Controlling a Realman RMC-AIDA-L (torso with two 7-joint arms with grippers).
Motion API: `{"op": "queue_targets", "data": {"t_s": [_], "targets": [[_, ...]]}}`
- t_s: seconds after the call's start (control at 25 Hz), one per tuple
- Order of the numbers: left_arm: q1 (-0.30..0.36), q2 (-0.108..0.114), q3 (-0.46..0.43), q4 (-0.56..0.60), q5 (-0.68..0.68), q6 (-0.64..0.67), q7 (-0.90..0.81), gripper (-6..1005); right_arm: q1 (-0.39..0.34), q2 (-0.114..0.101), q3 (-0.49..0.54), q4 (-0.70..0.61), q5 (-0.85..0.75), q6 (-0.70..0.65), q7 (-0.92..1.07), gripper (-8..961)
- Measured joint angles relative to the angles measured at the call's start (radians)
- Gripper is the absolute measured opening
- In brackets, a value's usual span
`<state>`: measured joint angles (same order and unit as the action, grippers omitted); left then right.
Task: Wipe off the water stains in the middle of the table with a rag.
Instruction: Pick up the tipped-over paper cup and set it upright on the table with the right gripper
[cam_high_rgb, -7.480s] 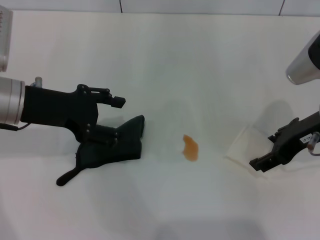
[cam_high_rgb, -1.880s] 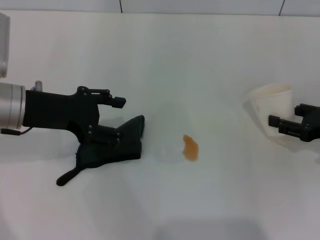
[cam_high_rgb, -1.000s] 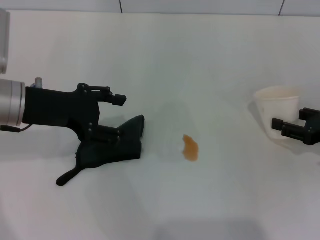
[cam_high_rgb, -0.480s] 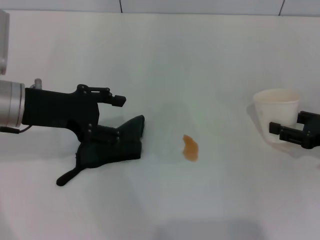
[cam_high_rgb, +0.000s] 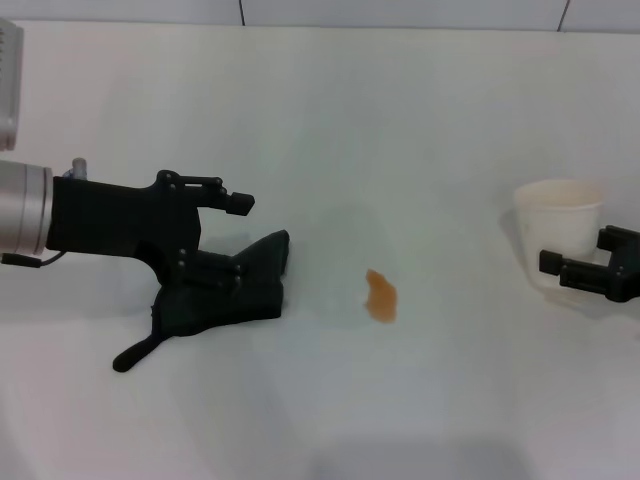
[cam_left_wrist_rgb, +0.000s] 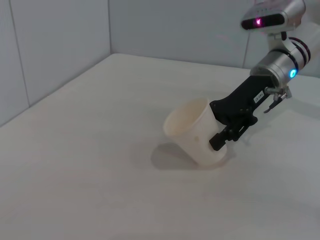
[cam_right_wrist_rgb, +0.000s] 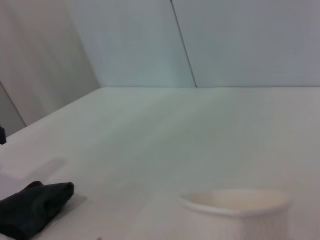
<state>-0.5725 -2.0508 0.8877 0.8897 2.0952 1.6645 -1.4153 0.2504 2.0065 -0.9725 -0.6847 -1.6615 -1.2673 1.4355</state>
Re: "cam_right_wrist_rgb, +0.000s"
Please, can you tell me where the dark blue rag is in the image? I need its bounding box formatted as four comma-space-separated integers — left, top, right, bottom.
0, 181, 75, 240

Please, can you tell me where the white paper cup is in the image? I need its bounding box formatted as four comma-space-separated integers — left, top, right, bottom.
177, 189, 293, 240

